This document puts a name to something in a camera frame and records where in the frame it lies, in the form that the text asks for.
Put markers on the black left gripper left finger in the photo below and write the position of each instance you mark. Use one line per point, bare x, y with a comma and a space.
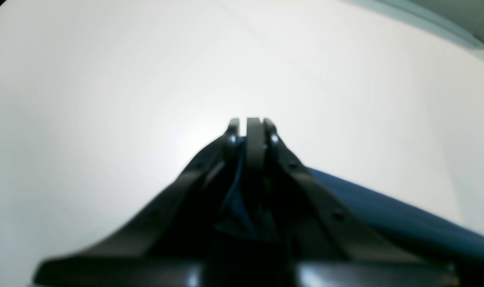
164, 244

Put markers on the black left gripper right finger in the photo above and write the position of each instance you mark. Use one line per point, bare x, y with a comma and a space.
325, 244

